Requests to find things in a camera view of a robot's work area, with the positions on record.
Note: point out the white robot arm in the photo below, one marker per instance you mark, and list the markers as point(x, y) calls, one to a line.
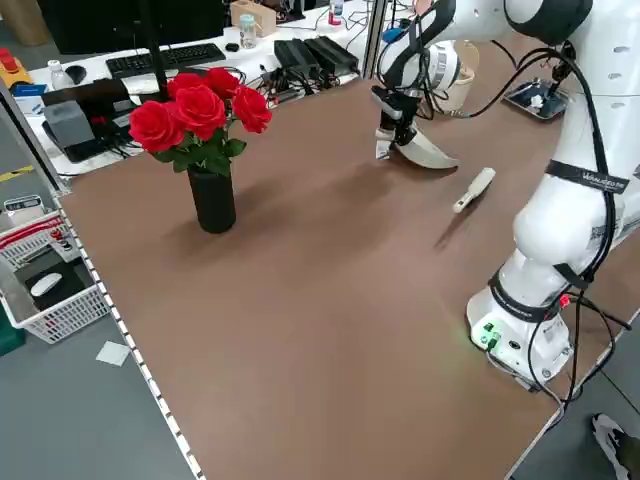
point(565, 225)

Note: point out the clear bottle teal lid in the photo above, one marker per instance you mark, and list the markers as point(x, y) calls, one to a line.
point(247, 32)

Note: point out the white paper sheet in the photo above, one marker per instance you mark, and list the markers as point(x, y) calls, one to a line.
point(112, 353)

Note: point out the person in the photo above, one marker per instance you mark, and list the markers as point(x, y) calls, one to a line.
point(615, 445)

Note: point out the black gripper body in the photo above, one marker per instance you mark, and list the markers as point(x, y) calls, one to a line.
point(410, 112)

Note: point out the white plastic bottle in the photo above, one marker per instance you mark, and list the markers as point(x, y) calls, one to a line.
point(57, 77)

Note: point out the black cylindrical vase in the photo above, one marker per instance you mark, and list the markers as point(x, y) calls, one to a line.
point(212, 205)

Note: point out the pale green plastic dustpan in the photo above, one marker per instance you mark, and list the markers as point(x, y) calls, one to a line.
point(425, 152)

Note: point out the crumpled white paper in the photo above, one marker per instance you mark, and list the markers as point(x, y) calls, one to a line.
point(537, 100)

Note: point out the tan wooden box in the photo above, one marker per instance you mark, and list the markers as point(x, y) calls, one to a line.
point(265, 17)

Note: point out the small black puck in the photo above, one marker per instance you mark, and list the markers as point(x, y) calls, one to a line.
point(232, 47)

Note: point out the black power adapter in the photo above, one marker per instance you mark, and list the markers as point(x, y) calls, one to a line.
point(332, 52)
point(295, 57)

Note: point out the black computer mouse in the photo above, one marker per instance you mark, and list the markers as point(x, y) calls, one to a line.
point(76, 74)

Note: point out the blue bowl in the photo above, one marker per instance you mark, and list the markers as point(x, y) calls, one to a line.
point(392, 35)

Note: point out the white plastic basket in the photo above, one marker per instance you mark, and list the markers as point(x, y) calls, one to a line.
point(60, 320)

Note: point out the black monitor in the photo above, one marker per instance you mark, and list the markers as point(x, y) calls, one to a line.
point(100, 25)

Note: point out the red rose bouquet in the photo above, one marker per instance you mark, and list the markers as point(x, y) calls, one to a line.
point(200, 107)

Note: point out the blue and white carton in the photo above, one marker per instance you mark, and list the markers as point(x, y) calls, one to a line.
point(30, 100)

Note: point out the aluminium frame post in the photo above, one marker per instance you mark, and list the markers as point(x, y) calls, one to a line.
point(372, 30)

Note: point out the digital scale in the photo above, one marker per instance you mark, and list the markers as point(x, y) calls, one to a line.
point(22, 207)

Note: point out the white computer mouse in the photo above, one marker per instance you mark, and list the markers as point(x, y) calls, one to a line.
point(46, 284)

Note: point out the pink bottle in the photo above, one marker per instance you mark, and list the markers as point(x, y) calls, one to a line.
point(335, 12)

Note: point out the green box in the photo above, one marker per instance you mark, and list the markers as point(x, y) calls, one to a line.
point(10, 337)

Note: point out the pale green hand brush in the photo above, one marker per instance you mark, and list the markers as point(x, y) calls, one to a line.
point(477, 187)

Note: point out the grey power strip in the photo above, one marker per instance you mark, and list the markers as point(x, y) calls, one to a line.
point(280, 85)

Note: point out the black mouse pad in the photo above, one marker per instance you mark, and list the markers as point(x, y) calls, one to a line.
point(70, 285)

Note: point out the white desk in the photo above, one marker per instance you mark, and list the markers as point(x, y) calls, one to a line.
point(240, 59)

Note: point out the cream bin with flip lid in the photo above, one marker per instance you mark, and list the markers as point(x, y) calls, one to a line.
point(460, 95)

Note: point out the black pole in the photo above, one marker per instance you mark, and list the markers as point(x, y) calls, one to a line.
point(157, 60)

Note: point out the black keyboard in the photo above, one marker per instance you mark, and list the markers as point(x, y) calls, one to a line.
point(190, 54)

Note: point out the square metal tray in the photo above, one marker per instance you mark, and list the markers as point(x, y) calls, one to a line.
point(522, 95)

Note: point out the grey box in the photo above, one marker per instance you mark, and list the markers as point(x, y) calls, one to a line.
point(70, 125)

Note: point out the black device box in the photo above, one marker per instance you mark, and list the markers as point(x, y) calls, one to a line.
point(107, 97)

